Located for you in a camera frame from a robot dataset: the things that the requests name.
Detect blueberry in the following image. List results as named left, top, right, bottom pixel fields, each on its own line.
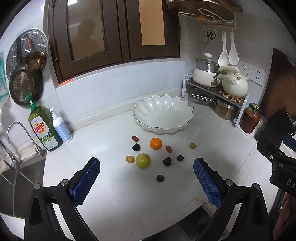
left=177, top=155, right=184, bottom=162
left=156, top=174, right=165, bottom=182

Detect yellow grape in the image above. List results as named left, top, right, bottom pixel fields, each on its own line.
left=189, top=143, right=196, bottom=149

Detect large dark plum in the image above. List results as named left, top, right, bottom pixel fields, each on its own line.
left=163, top=157, right=172, bottom=166

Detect red grape tomato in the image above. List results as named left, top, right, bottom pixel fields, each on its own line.
left=166, top=145, right=173, bottom=153

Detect green apple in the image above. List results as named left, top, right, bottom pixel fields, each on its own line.
left=135, top=154, right=151, bottom=169

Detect orange mandarin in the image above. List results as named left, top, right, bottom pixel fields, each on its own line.
left=149, top=138, right=163, bottom=150

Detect person's right hand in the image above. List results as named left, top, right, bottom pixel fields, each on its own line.
left=273, top=193, right=292, bottom=240

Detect jar of orange preserve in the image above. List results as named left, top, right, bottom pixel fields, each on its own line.
left=240, top=102, right=262, bottom=133

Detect yellow-brown small fruit left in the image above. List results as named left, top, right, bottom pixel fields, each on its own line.
left=125, top=155, right=134, bottom=163

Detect dark brown board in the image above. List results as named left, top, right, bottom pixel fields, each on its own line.
left=260, top=48, right=296, bottom=120

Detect stainless steel pot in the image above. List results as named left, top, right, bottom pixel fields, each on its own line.
left=214, top=97, right=239, bottom=121

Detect wooden bead trivet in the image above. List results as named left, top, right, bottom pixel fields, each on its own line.
left=219, top=90, right=244, bottom=103

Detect steel sink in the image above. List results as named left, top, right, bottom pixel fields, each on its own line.
left=1, top=156, right=46, bottom=218

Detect white pump bottle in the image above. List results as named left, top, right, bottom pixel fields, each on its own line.
left=50, top=107, right=72, bottom=143

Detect red grape left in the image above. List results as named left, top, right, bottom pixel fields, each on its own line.
left=132, top=136, right=139, bottom=142

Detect cream kettle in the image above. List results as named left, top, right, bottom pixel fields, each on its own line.
left=217, top=66, right=249, bottom=98

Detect green dish soap bottle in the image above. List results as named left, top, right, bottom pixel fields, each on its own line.
left=23, top=94, right=63, bottom=152

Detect chrome faucet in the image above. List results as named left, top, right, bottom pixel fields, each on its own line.
left=0, top=121, right=47, bottom=171

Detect white scalloped bowl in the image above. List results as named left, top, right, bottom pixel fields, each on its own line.
left=132, top=94, right=194, bottom=135

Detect glass lid under shelf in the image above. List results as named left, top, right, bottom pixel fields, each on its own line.
left=188, top=87, right=216, bottom=105

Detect white spoon right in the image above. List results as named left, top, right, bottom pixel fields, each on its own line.
left=228, top=31, right=239, bottom=66

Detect white spoon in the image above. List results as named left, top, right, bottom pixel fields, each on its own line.
left=218, top=30, right=229, bottom=67
left=228, top=31, right=239, bottom=66

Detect white spoon left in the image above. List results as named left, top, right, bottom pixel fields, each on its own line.
left=218, top=30, right=229, bottom=67

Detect cream pot with glass lid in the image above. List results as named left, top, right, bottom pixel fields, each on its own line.
left=192, top=53, right=220, bottom=88

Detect white corner shelf rack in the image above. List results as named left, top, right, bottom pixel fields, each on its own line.
left=182, top=73, right=250, bottom=127

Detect black strainer pan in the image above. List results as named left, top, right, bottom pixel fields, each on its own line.
left=9, top=38, right=44, bottom=106

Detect black scissors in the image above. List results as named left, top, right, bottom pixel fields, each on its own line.
left=205, top=29, right=216, bottom=46

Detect brass ladle bowl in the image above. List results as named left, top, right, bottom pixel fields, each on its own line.
left=24, top=34, right=47, bottom=71

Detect round perforated steamer plate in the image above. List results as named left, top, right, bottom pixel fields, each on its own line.
left=5, top=29, right=49, bottom=80

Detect wall power socket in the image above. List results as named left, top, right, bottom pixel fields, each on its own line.
left=250, top=66, right=265, bottom=86

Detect dark wooden window frame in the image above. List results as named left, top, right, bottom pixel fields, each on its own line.
left=44, top=1, right=180, bottom=84

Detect white wire wall rack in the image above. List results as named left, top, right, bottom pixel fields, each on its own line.
left=178, top=8, right=237, bottom=29

